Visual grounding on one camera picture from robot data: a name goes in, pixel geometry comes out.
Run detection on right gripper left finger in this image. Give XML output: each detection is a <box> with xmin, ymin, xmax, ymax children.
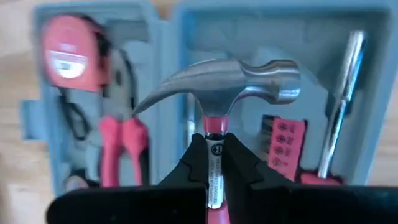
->
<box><xmin>46</xmin><ymin>133</ymin><xmax>209</xmax><ymax>224</ymax></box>

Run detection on black tape roll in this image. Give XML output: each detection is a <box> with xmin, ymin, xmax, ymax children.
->
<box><xmin>63</xmin><ymin>169</ymin><xmax>100</xmax><ymax>191</ymax></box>

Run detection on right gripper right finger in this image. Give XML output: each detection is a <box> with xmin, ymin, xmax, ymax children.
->
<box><xmin>222</xmin><ymin>133</ymin><xmax>398</xmax><ymax>224</ymax></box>

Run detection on pink-handled pliers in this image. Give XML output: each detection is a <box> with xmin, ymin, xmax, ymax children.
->
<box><xmin>99</xmin><ymin>49</ymin><xmax>150</xmax><ymax>188</ymax></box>

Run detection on pink-handled hammer silver head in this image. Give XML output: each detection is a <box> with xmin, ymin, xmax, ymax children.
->
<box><xmin>133</xmin><ymin>58</ymin><xmax>302</xmax><ymax>224</ymax></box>

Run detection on grey plastic tool case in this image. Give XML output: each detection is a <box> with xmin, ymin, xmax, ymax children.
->
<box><xmin>20</xmin><ymin>0</ymin><xmax>398</xmax><ymax>200</ymax></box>

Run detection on red tool with white label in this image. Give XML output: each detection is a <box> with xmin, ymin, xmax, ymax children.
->
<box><xmin>42</xmin><ymin>14</ymin><xmax>109</xmax><ymax>141</ymax></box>

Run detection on pink-handled screwdriver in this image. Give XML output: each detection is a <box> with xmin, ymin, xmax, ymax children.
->
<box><xmin>300</xmin><ymin>29</ymin><xmax>366</xmax><ymax>187</ymax></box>

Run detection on small pink tool piece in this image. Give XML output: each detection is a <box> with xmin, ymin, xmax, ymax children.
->
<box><xmin>262</xmin><ymin>114</ymin><xmax>308</xmax><ymax>183</ymax></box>

